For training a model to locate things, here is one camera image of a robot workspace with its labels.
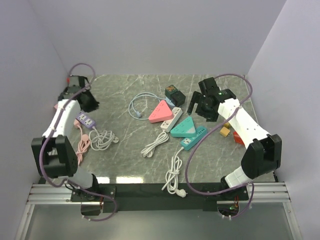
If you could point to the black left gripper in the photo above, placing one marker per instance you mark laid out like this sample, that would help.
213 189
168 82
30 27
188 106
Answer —
94 105

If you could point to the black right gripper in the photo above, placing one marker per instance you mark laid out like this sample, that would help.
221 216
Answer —
211 116

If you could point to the pink triangular socket adapter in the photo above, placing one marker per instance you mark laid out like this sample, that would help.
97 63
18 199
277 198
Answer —
161 113

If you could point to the red cube socket adapter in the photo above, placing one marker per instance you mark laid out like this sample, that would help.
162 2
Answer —
237 138

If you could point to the purple USB power strip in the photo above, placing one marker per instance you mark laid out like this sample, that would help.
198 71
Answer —
85 120

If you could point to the yellow USB charger plug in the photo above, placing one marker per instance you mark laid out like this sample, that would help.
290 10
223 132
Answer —
227 125

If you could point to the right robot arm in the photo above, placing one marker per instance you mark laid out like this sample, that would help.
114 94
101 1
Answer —
263 150

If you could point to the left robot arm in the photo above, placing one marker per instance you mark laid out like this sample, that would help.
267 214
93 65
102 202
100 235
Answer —
54 155

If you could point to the black cube socket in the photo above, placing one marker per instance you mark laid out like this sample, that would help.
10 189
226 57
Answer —
178 98

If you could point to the teal triangular socket adapter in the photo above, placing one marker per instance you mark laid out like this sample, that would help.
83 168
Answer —
185 129

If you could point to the dark green cube socket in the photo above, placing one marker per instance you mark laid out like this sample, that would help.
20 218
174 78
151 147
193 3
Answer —
170 90

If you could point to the teal USB power strip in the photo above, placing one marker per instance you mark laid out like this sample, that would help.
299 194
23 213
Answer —
189 142

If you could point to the white USB power strip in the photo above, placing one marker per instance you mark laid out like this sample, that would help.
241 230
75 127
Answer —
168 125

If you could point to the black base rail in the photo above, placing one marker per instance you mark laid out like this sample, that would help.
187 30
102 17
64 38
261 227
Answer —
150 197

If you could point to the aluminium frame rail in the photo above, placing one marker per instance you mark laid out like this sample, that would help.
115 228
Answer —
263 192

